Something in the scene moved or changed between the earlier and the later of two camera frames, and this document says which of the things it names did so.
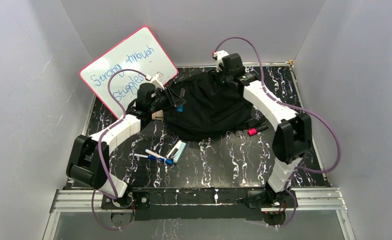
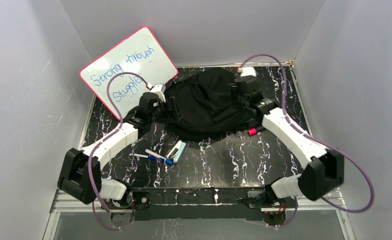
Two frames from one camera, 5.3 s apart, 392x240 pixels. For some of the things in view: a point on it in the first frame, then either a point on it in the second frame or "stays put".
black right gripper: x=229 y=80 to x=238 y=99
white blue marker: x=149 y=156 stays put
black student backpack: x=212 y=109 stays put
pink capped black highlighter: x=253 y=131 stays put
